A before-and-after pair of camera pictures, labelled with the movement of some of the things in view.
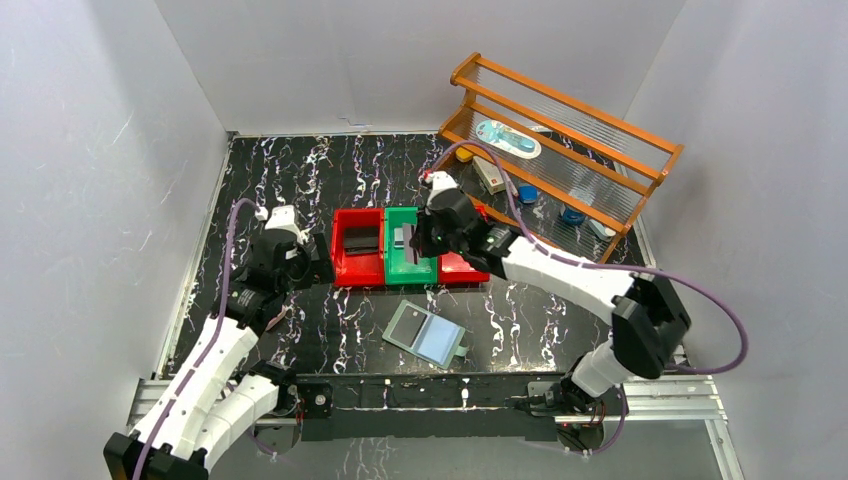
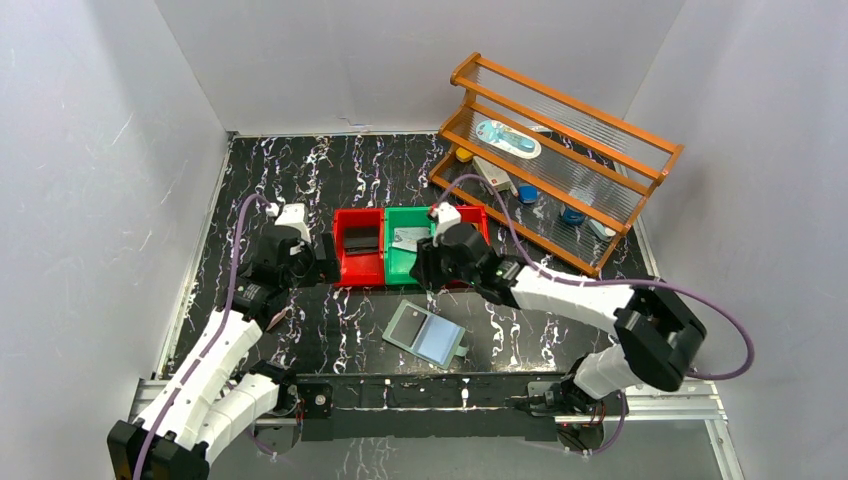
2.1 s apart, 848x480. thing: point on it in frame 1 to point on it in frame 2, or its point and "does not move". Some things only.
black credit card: [408, 326] does not move
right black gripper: [424, 230] to [424, 263]
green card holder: [426, 335] does not move
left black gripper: [318, 268] does not move
